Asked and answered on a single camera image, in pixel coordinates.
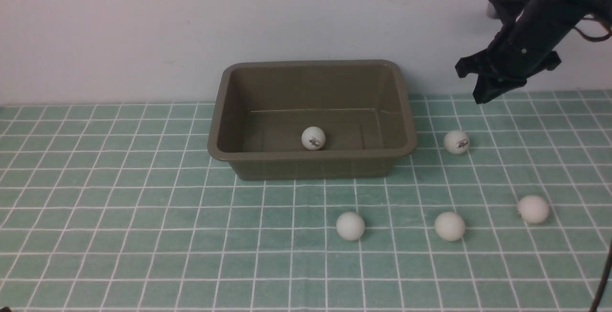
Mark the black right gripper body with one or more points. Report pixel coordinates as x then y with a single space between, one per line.
520 48

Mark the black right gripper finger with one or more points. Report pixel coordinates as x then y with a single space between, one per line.
473 64
490 88

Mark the white ping-pong ball with logo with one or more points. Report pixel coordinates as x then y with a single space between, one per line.
313 138
456 142

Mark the plain white ping-pong ball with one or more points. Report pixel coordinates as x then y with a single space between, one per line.
350 226
450 226
533 209

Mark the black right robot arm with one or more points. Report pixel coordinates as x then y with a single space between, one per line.
596 10

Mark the green checkered tablecloth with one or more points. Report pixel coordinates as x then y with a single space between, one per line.
119 208

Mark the olive green plastic bin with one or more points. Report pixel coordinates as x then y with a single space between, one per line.
262 108

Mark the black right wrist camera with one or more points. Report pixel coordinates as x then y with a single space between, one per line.
505 10

